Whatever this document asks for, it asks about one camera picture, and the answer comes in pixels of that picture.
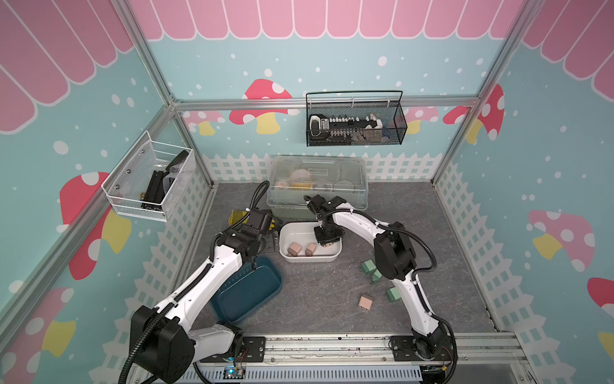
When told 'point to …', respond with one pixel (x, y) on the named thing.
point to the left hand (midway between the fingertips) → (263, 245)
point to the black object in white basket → (159, 183)
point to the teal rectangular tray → (247, 290)
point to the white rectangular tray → (303, 233)
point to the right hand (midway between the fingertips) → (325, 241)
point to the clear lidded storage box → (290, 178)
